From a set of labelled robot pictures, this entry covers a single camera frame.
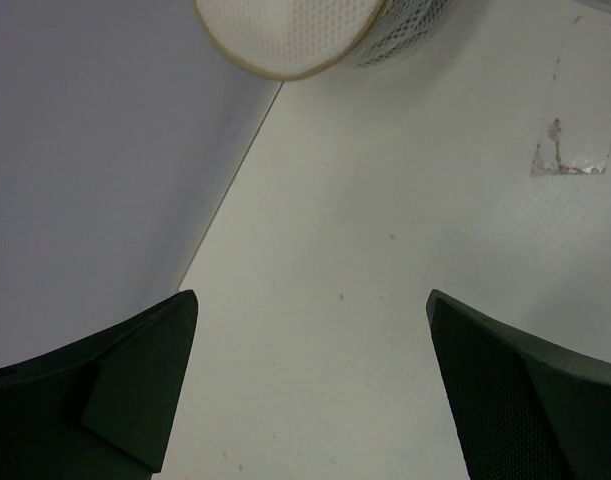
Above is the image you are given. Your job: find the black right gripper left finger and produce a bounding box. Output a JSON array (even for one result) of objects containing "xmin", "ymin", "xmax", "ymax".
[{"xmin": 0, "ymin": 290, "xmax": 199, "ymax": 479}]

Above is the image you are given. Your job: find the clear tape patch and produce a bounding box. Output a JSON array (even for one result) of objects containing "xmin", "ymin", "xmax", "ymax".
[{"xmin": 530, "ymin": 117, "xmax": 611, "ymax": 177}]

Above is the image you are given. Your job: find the white mesh laundry bag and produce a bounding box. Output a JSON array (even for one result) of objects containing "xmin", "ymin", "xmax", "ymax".
[{"xmin": 194, "ymin": 0, "xmax": 453, "ymax": 82}]

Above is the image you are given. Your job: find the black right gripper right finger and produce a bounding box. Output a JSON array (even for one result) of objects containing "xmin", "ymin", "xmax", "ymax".
[{"xmin": 426, "ymin": 290, "xmax": 611, "ymax": 479}]

